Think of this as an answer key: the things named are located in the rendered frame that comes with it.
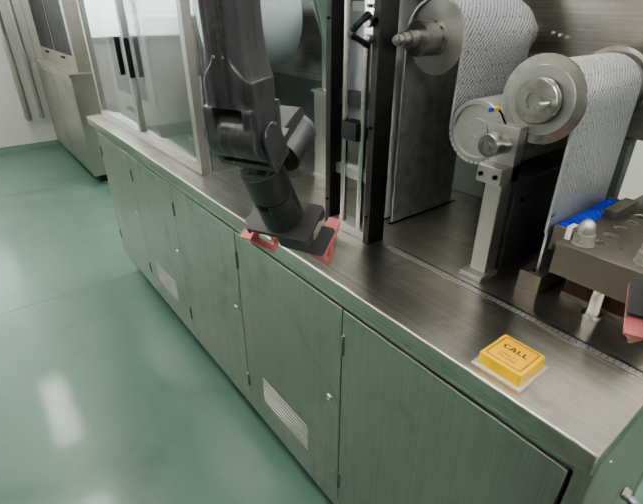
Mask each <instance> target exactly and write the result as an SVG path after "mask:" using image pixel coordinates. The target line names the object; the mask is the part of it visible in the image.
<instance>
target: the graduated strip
mask: <svg viewBox="0 0 643 504"><path fill-rule="evenodd" d="M387 248H389V249H391V250H393V251H395V252H397V253H398V254H400V255H402V256H404V257H406V258H408V259H410V260H412V261H414V262H416V263H418V264H420V265H422V266H424V267H426V268H427V269H429V270H431V271H433V272H435V273H437V274H439V275H441V276H443V277H445V278H447V279H449V280H451V281H453V282H454V283H456V284H458V285H460V286H462V287H464V288H466V289H468V290H470V291H472V292H474V293H476V294H478V295H480V296H482V297H483V298H485V299H487V300H489V301H491V302H493V303H495V304H497V305H499V306H501V307H503V308H505V309H507V310H509V311H510V312H512V313H514V314H516V315H518V316H520V317H522V318H524V319H526V320H528V321H530V322H532V323H534V324H536V325H537V326H539V327H541V328H543V329H545V330H547V331H549V332H551V333H553V334H555V335H557V336H559V337H561V338H563V339H565V340H566V341H568V342H570V343H572V344H574V345H576V346H578V347H580V348H582V349H584V350H586V351H588V352H590V353H592V354H593V355H595V356H597V357H599V358H601V359H603V360H605V361H607V362H609V363H611V364H613V365H615V366H617V367H619V368H621V369H622V370H624V371H626V372H628V373H630V374H632V375H634V376H636V377H638V378H640V379H642V380H643V370H641V369H639V368H637V367H635V366H633V365H631V364H629V363H627V362H625V361H623V360H621V359H619V358H617V357H615V356H613V355H611V354H609V353H607V352H605V351H603V350H601V349H599V348H597V347H595V346H593V345H591V344H589V343H587V342H585V341H583V340H581V339H579V338H578V337H576V336H574V335H572V334H570V333H568V332H566V331H564V330H562V329H560V328H558V327H556V326H554V325H552V324H550V323H548V322H546V321H544V320H542V319H540V318H538V317H536V316H534V315H532V314H530V313H528V312H526V311H524V310H522V309H520V308H518V307H516V306H514V305H512V304H510V303H508V302H506V301H504V300H502V299H500V298H498V297H496V296H494V295H492V294H490V293H488V292H486V291H484V290H482V289H480V288H478V287H476V286H474V285H472V284H470V283H469V282H467V281H465V280H463V279H461V278H459V277H457V276H455V275H453V274H451V273H449V272H447V271H445V270H443V269H441V268H439V267H437V266H435V265H433V264H431V263H429V262H427V261H425V260H423V259H421V258H419V257H417V256H415V255H413V254H411V253H409V252H407V251H405V250H403V249H401V248H399V247H397V246H395V245H391V246H388V247H387Z"/></svg>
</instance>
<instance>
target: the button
mask: <svg viewBox="0 0 643 504"><path fill-rule="evenodd" d="M544 361H545V356H544V355H542V354H540V353H538V352H536V351H535V350H533V349H531V348H529V347H527V346H526V345H524V344H522V343H520V342H519V341H517V340H515V339H513V338H511V337H510V336H508V335H503V336H502V337H501V338H499V339H498V340H496V341H495V342H493V343H492V344H490V345H489V346H487V347H486V348H485V349H483V350H482V351H480V355H479V359H478V362H479V363H480V364H482V365H483V366H485V367H486V368H488V369H490V370H491V371H493V372H494V373H496V374H497V375H499V376H501V377H502V378H504V379H505V380H507V381H508V382H510V383H512V384H513V385H515V386H516V387H520V386H521V385H522V384H523V383H525V382H526V381H527V380H528V379H529V378H531V377H532V376H533V375H534V374H535V373H537V372H538V371H539V370H540V369H542V368H543V365H544Z"/></svg>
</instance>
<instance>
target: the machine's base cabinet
mask: <svg viewBox="0 0 643 504"><path fill-rule="evenodd" d="M96 132H97V136H98V140H99V144H100V150H101V154H102V157H103V161H104V165H105V170H106V174H107V178H108V182H109V187H110V191H111V195H112V199H113V204H114V208H115V212H116V216H117V221H118V225H119V230H120V234H121V238H122V242H123V246H124V250H125V252H126V254H127V255H128V256H129V257H130V258H131V260H132V261H133V262H134V263H135V264H136V266H137V267H138V268H139V269H140V270H141V272H142V273H143V274H144V275H145V276H146V278H147V279H148V280H149V281H150V283H151V284H152V285H153V286H154V287H155V289H156V290H157V291H158V292H159V293H160V295H161V296H162V297H163V298H164V299H165V301H166V302H167V303H168V304H169V305H170V307H171V308H172V309H173V310H174V312H175V313H176V314H177V315H178V316H179V318H180V319H181V320H182V321H183V322H184V324H185V325H186V326H187V327H188V328H189V330H190V331H191V332H192V333H193V334H194V336H195V337H196V338H197V339H198V341H199V342H200V343H201V344H202V345H203V347H204V348H205V349H206V350H207V351H208V353H209V354H210V355H211V356H212V357H213V359H214V360H215V361H216V362H217V364H218V365H219V366H220V367H221V368H222V370H223V371H224V372H225V373H226V374H227V376H228V377H229V378H230V379H231V380H232V382H233V383H234V384H235V385H236V386H237V388H238V389H239V390H240V391H241V393H242V394H243V395H244V396H245V397H246V399H247V400H248V401H249V402H250V403H251V405H252V406H253V407H254V408H255V409H256V411H257V412H258V413H259V414H260V415H261V417H262V418H263V419H264V420H265V422H266V423H267V424H268V425H269V426H270V428H271V429H272V430H273V431H274V432H275V434H276V435H277V436H278V437H279V438H280V440H281V441H282V442H283V443H284V444H285V446H286V447H287V448H288V449H289V451H290V452H291V453H292V454H293V455H294V457H295V458H296V459H297V460H298V461H299V463H300V464H301V465H302V466H303V467H304V469H305V470H306V471H307V472H308V473H309V475H310V476H311V477H312V478H313V480H314V481H315V482H316V483H317V484H318V486H319V487H320V488H321V489H322V490H323V492H324V493H325V494H326V495H327V496H328V498H329V499H330V500H331V501H332V503H333V504H628V503H627V502H625V501H624V500H622V499H621V498H620V496H621V495H620V493H621V492H622V490H623V489H624V488H626V487H628V488H630V489H631V490H633V494H632V495H633V496H635V494H636V492H637V490H638V488H639V486H640V484H641V482H642V481H643V415H642V416H641V417H640V418H639V419H638V421H637V422H636V423H635V424H634V425H633V427H632V428H631V429H630V430H629V431H628V433H627V434H626V435H625V436H624V437H623V439H622V440H621V441H620V442H619V443H618V445H617V446H616V447H615V448H614V449H613V451H612V452H611V453H610V454H609V455H608V457H607V458H606V459H605V460H604V461H603V463H602V464H601V465H600V466H599V467H598V469H597V470H596V471H595V472H594V473H593V475H591V476H589V475H587V474H585V473H584V472H583V471H581V470H580V469H578V468H577V467H576V466H574V465H573V464H571V463H570V462H568V461H567V460H566V459H564V458H563V457H561V456H560V455H558V454H557V453H556V452H554V451H553V450H551V449H550V448H549V447H547V446H546V445H544V444H543V443H541V442H540V441H539V440H537V439H536V438H534V437H533V436H531V435H530V434H529V433H527V432H526V431H524V430H523V429H522V428H520V427H519V426H517V425H516V424H514V423H513V422H512V421H510V420H509V419H507V418H506V417H504V416H503V415H502V414H500V413H499V412H497V411H496V410H495V409H493V408H492V407H490V406H489V405H487V404H486V403H485V402H483V401H482V400H480V399H479V398H477V397H476V396H475V395H473V394H472V393H470V392H469V391H468V390H466V389H465V388H463V387H462V386H460V385H459V384H458V383H456V382H455V381H453V380H452V379H450V378H449V377H448V376H446V375H445V374H443V373H442V372H441V371H439V370H438V369H436V368H435V367H433V366H432V365H431V364H429V363H428V362H426V361H425V360H423V359H422V358H421V357H419V356H418V355H416V354H415V353H414V352H412V351H411V350H409V349H408V348H406V347H405V346H404V345H402V344H401V343H399V342H398V341H396V340H395V339H394V338H392V337H391V336H389V335H388V334H387V333H385V332H384V331H382V330H381V329H379V328H378V327H377V326H375V325H374V324H372V323H371V322H369V321H368V320H367V319H365V318H364V317H362V316H361V315H360V314H358V313H357V312H355V311H354V310H352V309H351V308H350V307H348V306H347V305H345V304H344V303H342V302H341V301H340V300H338V299H337V298H335V297H334V296H333V295H331V294H330V293H328V292H327V291H325V290H324V289H323V288H321V287H320V286H318V285H317V284H315V283H314V282H313V281H311V280H310V279H308V278H307V277H306V276H304V275H303V274H301V273H300V272H298V271H297V270H296V269H294V268H293V267H291V266H290V265H288V264H287V263H286V262H284V261H283V260H281V259H280V258H279V257H277V256H276V255H274V254H273V253H271V252H270V251H269V250H267V249H266V248H264V247H262V246H259V245H257V244H254V243H252V242H249V241H247V240H244V239H242V237H241V233H242V231H240V230H239V229H237V228H236V227H234V226H233V225H232V224H230V223H229V222H227V221H226V220H225V219H223V218H222V217H220V216H219V215H217V214H216V213H215V212H213V211H212V210H210V209H209V208H207V207H206V206H205V205H203V204H202V203H200V202H199V201H198V200H196V199H195V198H193V197H192V196H190V195H189V194H188V193H186V192H185V191H183V190H182V189H180V188H179V187H178V186H176V185H175V184H173V183H172V182H171V181H169V180H168V179H166V178H165V177H163V176H162V175H161V174H159V173H158V172H156V171H155V170H153V169H152V168H151V167H149V166H148V165H146V164H145V163H144V162H142V161H141V160H139V159H138V158H136V157H135V156H134V155H132V154H131V153H129V152H128V151H126V150H125V149H124V148H122V147H121V146H119V145H118V144H117V143H115V142H114V141H112V140H111V139H109V138H108V137H107V136H105V135H104V134H102V133H101V132H99V131H98V130H97V129H96Z"/></svg>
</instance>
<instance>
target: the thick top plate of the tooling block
mask: <svg viewBox="0 0 643 504"><path fill-rule="evenodd" d="M634 200H636V201H638V203H637V206H636V209H635V210H633V211H631V212H629V213H628V214H626V215H624V216H622V217H621V218H619V219H617V220H616V221H613V220H610V219H607V218H604V217H602V218H600V219H598V220H596V221H594V222H595V223H596V232H595V233H596V234H597V236H596V239H595V242H594V244H595V246H594V247H593V248H581V247H578V246H575V245H573V244H572V243H571V240H567V239H562V240H560V241H558V242H557V244H556V247H555V251H554V255H553V258H552V262H551V265H550V269H549V272H551V273H554V274H556V275H559V276H561V277H563V278H566V279H568V280H570V281H573V282H575V283H577V284H580V285H582V286H585V287H587V288H589V289H592V290H594V291H596V292H599V293H601V294H604V295H606V296H608V297H611V298H613V299H615V300H618V301H620V302H622V303H625V304H626V298H627V289H628V284H629V282H630V281H631V279H633V278H640V279H643V267H640V266H638V265H636V264H635V263H634V262H633V258H634V257H635V256H636V253H637V251H638V250H639V249H640V248H641V247H642V244H643V195H641V196H640V197H638V198H636V199H634Z"/></svg>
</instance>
